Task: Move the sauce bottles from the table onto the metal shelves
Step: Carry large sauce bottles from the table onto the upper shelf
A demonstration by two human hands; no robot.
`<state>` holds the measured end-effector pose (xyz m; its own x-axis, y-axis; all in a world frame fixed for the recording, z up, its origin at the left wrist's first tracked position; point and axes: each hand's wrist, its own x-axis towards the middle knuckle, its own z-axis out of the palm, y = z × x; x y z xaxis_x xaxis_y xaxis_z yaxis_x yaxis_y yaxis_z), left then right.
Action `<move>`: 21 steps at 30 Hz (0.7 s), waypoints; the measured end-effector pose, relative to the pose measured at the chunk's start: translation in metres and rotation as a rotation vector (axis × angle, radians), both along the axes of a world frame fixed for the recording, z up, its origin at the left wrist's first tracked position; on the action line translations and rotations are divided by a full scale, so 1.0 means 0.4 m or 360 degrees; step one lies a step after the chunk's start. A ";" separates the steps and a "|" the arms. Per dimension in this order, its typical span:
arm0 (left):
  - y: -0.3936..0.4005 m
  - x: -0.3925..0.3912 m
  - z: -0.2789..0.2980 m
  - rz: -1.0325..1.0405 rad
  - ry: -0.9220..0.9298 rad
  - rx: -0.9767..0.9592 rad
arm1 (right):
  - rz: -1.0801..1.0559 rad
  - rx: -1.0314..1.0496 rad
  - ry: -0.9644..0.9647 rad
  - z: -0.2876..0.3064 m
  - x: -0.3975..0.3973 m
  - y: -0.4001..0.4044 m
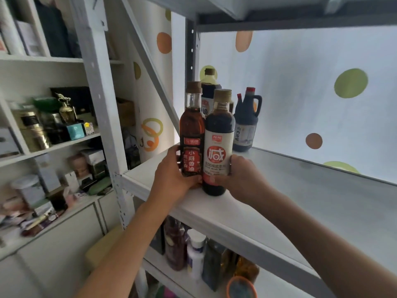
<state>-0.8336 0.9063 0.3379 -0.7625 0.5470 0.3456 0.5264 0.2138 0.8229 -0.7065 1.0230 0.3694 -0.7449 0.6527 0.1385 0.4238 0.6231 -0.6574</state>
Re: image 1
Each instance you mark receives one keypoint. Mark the person's left thumb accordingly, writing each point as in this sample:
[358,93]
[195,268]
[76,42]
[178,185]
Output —
[192,183]

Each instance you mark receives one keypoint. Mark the amber oil bottle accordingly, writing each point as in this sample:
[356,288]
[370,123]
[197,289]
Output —
[248,268]

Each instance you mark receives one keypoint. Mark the dark green bottle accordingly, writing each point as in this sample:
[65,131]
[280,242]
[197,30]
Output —
[215,263]

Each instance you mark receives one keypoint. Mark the person's right forearm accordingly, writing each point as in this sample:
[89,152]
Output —
[316,242]

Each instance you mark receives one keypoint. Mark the round orange rimmed lid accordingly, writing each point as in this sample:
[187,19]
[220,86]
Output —
[241,288]

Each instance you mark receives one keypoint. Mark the person's left hand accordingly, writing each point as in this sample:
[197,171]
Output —
[169,179]

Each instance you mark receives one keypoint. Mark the dark folded bags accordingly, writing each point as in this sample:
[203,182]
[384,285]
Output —
[54,27]

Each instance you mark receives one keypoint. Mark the gold figurine ornament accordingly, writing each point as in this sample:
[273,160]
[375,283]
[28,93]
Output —
[66,110]

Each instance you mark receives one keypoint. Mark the white label soy sauce bottle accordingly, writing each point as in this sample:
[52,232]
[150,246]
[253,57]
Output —
[218,133]

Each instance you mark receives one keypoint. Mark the dark red sauce bottle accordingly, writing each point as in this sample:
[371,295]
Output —
[175,242]

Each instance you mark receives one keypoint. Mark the person's right thumb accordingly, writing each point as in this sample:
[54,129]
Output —
[224,180]

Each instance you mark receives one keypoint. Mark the black gift box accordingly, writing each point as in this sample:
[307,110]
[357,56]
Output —
[79,97]

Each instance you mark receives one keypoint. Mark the person's right hand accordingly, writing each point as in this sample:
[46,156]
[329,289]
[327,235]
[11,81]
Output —
[248,183]

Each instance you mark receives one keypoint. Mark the dark bottle with blue label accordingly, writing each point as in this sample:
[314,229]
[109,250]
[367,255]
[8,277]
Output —
[208,89]

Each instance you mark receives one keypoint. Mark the person's left forearm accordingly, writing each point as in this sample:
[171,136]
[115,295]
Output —
[124,248]

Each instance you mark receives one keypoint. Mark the red label sesame oil bottle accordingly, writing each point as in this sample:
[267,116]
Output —
[192,130]

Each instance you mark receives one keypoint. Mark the white metal shelf rack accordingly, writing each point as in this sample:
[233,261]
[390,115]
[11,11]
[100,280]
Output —
[223,221]

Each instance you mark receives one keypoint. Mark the brown cardboard box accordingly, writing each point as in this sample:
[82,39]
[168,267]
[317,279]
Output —
[125,112]

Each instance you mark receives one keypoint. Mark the white cabinet shelf unit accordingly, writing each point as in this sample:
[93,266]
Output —
[62,245]

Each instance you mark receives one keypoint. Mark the white plastic bottle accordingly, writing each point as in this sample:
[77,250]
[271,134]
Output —
[195,254]

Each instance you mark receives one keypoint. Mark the white lidded jar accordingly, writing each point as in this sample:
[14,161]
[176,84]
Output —
[28,190]

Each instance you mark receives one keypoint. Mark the teal small box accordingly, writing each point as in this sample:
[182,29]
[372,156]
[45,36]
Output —
[76,131]

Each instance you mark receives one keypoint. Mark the green pouch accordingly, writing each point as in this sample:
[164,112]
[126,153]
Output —
[100,186]

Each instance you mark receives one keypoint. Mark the white book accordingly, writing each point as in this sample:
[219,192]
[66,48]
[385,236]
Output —
[29,38]

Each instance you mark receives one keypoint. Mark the beige stool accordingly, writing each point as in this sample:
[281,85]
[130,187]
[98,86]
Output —
[104,248]

